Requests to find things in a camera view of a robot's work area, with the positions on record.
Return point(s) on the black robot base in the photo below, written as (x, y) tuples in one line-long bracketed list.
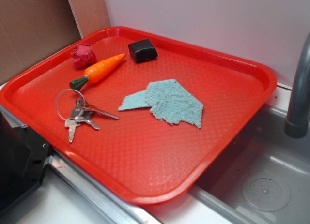
[(24, 156)]

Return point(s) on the orange toy carrot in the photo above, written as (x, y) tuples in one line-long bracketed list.
[(98, 71)]

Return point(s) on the red plastic tray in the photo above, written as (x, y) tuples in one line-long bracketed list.
[(141, 159)]

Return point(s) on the light blue cloth piece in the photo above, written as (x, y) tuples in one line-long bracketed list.
[(168, 101)]

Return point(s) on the black rectangular box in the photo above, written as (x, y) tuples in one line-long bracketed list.
[(143, 51)]

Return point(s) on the silver key pointing right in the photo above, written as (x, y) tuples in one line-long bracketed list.
[(93, 108)]

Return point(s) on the silver middle key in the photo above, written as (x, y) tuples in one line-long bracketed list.
[(80, 115)]

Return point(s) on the silver key pointing down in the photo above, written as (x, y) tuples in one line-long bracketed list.
[(71, 124)]

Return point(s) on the crumpled red paper ball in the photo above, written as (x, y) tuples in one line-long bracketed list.
[(83, 55)]

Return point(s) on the grey sink basin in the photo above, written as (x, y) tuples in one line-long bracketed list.
[(262, 177)]

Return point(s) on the brown cardboard panel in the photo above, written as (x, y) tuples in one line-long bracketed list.
[(33, 30)]

